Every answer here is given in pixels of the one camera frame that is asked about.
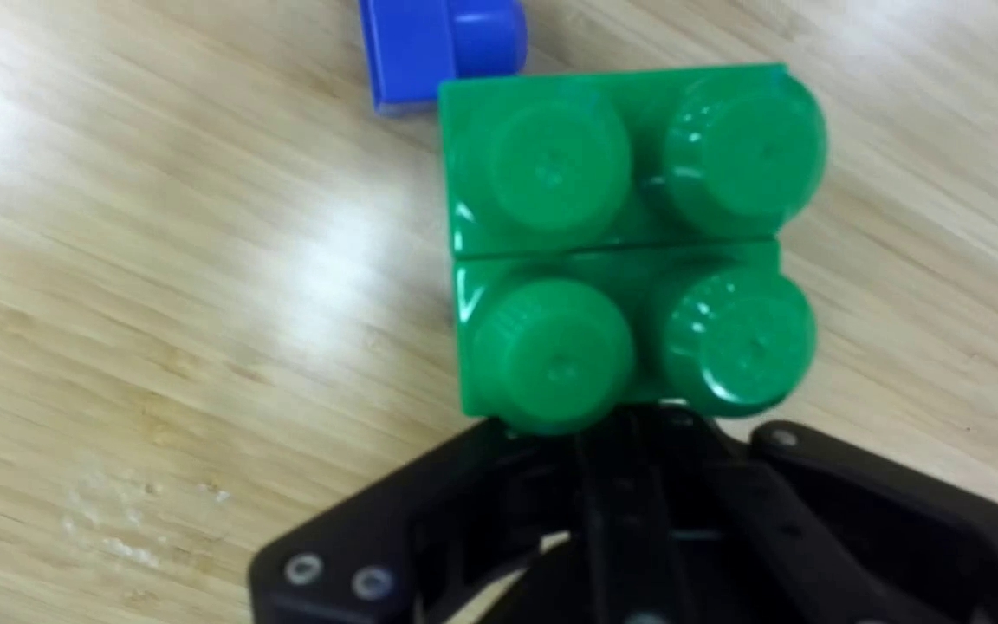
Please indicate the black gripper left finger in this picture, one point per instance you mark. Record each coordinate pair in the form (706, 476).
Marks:
(421, 541)

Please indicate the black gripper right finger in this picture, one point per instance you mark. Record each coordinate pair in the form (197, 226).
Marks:
(822, 531)

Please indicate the small blue brick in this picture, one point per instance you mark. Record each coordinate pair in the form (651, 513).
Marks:
(414, 47)

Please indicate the green and blue brick stack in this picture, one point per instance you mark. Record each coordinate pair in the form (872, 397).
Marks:
(616, 237)

